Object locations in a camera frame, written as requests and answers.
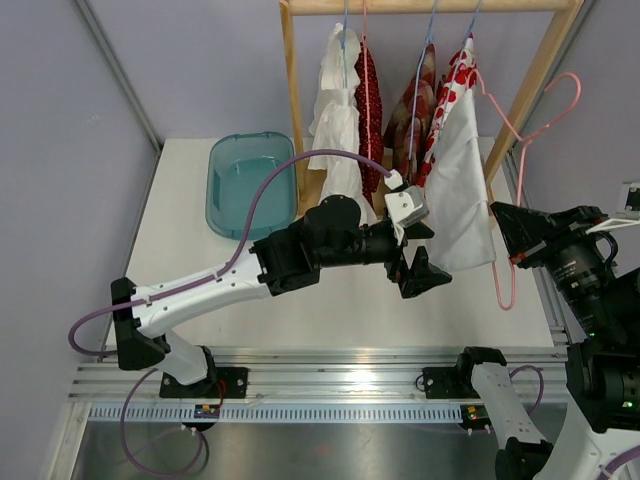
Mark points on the aluminium mounting rail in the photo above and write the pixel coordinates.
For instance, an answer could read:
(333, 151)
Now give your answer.
(373, 375)

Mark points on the teal plastic basin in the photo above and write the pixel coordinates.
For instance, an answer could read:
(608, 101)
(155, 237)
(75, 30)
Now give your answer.
(238, 165)

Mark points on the plain white skirt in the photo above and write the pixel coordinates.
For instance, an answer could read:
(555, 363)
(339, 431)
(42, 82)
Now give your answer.
(456, 194)

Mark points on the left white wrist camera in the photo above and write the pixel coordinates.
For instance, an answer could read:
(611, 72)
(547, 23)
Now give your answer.
(405, 204)

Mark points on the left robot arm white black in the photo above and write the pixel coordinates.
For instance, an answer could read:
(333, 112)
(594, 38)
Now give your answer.
(326, 236)

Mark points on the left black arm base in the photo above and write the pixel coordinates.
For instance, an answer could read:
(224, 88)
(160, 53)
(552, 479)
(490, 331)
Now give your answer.
(229, 383)

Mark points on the wooden clothes rack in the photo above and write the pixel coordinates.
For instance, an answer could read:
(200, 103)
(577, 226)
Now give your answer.
(565, 15)

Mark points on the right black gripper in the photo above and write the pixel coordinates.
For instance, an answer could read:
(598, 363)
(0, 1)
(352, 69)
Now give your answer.
(530, 232)

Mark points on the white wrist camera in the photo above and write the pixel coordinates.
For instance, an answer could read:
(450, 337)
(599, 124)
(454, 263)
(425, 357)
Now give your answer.
(405, 204)
(626, 214)

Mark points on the white red poppy skirt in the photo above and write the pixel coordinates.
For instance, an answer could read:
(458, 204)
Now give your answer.
(426, 167)

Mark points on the dark red dotted garment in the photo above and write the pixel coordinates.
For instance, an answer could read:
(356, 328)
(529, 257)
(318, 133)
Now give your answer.
(376, 110)

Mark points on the white ruffled garment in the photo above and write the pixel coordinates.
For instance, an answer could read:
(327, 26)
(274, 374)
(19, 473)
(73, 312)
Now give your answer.
(335, 124)

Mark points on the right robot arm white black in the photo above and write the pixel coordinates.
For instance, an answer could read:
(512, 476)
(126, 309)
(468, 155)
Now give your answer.
(600, 433)

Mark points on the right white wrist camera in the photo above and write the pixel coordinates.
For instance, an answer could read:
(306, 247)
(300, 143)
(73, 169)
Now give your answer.
(626, 214)

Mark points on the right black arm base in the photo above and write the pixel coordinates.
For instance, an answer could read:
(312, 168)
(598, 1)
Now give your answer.
(447, 383)

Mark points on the red plaid garment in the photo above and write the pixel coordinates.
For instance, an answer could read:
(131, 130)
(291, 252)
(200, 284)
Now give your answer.
(407, 130)

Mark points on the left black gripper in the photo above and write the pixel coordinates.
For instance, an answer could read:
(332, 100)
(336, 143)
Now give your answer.
(421, 273)

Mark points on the white slotted cable duct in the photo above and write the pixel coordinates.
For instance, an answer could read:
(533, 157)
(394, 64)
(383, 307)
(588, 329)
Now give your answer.
(279, 413)

